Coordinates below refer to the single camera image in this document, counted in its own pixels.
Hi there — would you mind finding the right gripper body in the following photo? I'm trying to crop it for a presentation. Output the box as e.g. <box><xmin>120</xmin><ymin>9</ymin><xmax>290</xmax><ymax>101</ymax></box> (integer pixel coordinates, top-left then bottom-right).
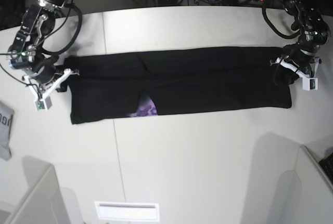
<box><xmin>23</xmin><ymin>56</ymin><xmax>64</xmax><ymax>85</ymax></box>

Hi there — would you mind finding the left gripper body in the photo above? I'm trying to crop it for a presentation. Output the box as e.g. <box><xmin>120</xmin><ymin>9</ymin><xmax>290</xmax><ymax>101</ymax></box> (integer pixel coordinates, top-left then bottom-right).
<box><xmin>275</xmin><ymin>44</ymin><xmax>320</xmax><ymax>78</ymax></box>

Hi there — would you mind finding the black T-shirt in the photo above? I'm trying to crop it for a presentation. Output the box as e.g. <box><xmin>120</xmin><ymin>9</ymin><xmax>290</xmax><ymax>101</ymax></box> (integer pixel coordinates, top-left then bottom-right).
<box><xmin>63</xmin><ymin>47</ymin><xmax>292</xmax><ymax>124</ymax></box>

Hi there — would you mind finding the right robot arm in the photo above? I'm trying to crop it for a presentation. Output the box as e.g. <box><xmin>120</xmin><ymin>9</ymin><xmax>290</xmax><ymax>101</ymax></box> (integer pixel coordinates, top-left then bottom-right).
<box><xmin>4</xmin><ymin>0</ymin><xmax>83</xmax><ymax>93</ymax></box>

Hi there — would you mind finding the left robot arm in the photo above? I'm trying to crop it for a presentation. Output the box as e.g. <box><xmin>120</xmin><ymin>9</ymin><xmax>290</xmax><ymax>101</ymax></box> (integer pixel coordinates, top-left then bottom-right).
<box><xmin>262</xmin><ymin>0</ymin><xmax>331</xmax><ymax>91</ymax></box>

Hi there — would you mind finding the grey folded cloth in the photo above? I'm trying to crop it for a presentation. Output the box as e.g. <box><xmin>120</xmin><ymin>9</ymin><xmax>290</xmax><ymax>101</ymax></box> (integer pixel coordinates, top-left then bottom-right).
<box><xmin>0</xmin><ymin>102</ymin><xmax>14</xmax><ymax>161</ymax></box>

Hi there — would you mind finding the black keyboard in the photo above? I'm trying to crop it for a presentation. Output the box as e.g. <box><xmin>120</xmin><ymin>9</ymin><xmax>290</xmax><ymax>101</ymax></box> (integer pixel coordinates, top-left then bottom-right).
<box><xmin>319</xmin><ymin>153</ymin><xmax>333</xmax><ymax>182</ymax></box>

